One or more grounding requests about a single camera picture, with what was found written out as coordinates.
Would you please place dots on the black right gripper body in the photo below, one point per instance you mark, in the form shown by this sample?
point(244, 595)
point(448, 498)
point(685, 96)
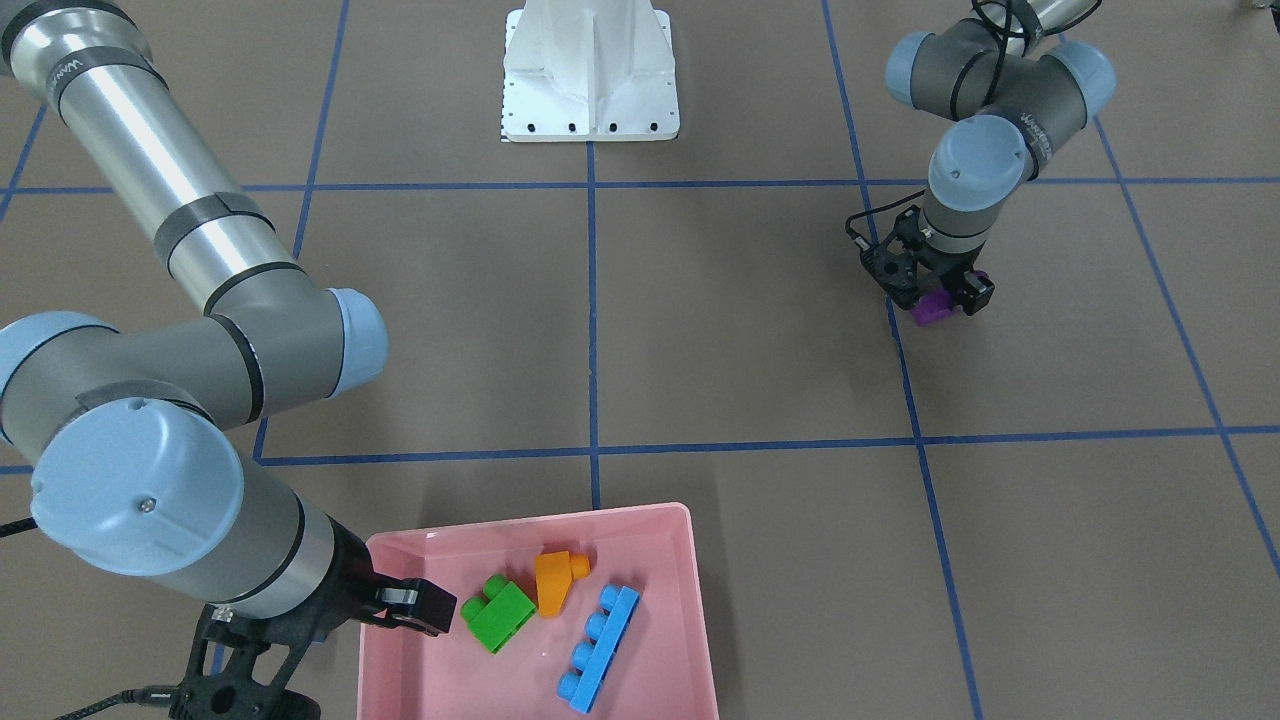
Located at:
point(346, 587)

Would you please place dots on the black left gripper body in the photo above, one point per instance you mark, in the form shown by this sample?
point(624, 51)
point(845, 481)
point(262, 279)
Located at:
point(952, 260)

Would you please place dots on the purple block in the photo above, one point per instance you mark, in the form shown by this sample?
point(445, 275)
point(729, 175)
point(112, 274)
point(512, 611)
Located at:
point(972, 295)

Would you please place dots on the green block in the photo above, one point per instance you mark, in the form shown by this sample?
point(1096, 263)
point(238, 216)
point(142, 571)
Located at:
point(497, 613)

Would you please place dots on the orange block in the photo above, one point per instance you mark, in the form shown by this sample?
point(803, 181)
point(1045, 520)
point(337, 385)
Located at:
point(555, 573)

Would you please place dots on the long blue studded block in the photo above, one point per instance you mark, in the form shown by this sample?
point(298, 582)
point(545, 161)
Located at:
point(591, 659)

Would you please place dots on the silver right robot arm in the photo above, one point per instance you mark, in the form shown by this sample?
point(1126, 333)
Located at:
point(127, 432)

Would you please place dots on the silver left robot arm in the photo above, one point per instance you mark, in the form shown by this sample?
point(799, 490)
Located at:
point(1010, 110)

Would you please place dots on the pink plastic box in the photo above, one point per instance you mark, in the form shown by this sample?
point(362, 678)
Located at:
point(662, 671)

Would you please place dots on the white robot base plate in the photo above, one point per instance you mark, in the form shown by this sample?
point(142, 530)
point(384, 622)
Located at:
point(589, 71)

